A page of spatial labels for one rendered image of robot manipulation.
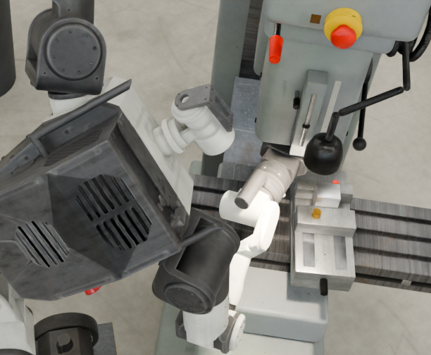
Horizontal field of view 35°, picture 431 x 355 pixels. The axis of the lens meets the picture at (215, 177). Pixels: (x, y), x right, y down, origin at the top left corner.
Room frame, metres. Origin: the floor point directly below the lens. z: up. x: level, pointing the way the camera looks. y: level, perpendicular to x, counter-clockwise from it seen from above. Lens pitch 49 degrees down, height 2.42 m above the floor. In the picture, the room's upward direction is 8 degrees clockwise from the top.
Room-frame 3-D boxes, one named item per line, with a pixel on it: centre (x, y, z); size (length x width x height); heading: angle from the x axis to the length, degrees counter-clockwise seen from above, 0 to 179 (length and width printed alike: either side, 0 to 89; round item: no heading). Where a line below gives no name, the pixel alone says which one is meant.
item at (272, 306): (1.15, -0.17, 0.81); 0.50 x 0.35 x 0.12; 179
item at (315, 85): (1.04, -0.17, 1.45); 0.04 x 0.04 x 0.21; 89
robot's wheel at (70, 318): (0.95, 0.38, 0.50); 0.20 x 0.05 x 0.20; 109
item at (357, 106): (0.96, -0.27, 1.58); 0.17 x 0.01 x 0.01; 127
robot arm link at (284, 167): (1.07, -0.14, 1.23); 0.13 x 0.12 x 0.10; 68
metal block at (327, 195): (1.15, -0.29, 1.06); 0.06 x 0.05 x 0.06; 92
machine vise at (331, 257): (1.12, -0.29, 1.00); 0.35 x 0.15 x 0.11; 2
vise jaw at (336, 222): (1.09, -0.29, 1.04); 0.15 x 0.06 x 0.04; 92
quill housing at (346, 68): (1.16, -0.17, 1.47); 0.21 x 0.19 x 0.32; 89
